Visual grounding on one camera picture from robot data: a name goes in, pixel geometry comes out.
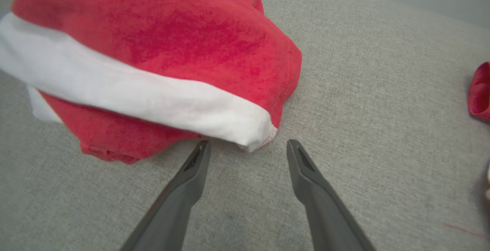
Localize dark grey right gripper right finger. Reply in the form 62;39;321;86
287;139;376;251

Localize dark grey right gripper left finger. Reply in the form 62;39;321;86
121;140;211;251

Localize red shorts with white stripe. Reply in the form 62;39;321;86
0;0;303;165

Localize red shirt with white sleeves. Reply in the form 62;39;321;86
467;62;490;122

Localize loose red thread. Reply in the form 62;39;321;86
443;222;490;240

